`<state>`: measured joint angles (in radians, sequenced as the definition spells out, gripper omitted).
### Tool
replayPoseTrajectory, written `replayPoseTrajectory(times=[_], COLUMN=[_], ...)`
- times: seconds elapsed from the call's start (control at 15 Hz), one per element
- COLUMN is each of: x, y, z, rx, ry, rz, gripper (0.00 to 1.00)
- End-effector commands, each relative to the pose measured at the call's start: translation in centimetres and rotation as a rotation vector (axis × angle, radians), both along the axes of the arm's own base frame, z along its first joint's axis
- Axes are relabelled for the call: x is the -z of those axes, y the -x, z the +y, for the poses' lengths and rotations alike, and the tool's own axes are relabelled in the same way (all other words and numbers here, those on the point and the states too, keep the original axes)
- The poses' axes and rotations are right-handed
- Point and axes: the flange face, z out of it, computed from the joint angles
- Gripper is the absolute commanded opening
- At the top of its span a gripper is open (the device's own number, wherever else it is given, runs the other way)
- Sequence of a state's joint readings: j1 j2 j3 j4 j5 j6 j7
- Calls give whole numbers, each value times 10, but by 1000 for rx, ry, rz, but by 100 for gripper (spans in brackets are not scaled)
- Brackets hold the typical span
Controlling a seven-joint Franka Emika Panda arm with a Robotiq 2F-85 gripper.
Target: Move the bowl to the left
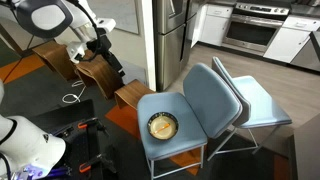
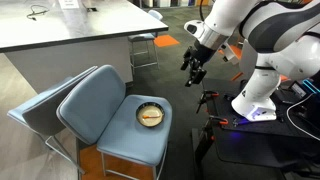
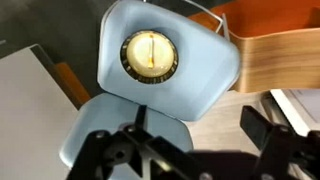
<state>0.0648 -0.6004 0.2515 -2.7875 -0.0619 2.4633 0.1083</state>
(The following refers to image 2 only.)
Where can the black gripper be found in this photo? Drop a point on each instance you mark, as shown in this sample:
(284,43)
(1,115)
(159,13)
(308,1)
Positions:
(202,52)

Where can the black rimmed cream bowl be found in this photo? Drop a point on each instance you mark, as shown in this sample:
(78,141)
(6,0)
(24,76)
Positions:
(150,114)

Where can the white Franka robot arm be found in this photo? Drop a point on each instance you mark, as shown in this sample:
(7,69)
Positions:
(266,30)

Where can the black orange bar clamp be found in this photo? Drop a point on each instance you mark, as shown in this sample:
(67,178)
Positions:
(218,120)
(206,96)

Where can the light blue metal-legged stool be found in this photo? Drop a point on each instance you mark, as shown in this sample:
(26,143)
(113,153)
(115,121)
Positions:
(144,36)

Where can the orange carrot toy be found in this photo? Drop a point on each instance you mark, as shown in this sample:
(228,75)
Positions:
(150,117)

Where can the black robot mounting stand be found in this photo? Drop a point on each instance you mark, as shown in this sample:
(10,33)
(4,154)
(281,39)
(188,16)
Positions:
(253,143)

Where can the blue padded chair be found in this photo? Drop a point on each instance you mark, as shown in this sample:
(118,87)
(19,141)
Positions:
(96,103)

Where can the black box with blue light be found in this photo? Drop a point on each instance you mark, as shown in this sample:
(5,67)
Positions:
(301,89)

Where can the black counter power outlet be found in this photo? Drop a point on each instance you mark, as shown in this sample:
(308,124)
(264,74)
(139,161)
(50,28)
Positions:
(92,9)

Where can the grey topped counter table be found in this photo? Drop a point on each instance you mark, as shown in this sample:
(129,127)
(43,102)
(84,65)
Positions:
(66,30)

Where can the white paper sheet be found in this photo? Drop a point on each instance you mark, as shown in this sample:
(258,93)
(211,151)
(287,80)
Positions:
(69,3)

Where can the blue chair with grey back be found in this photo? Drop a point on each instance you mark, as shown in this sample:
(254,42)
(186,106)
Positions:
(43,110)

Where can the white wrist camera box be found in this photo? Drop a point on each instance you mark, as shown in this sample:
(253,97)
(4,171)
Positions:
(230,53)

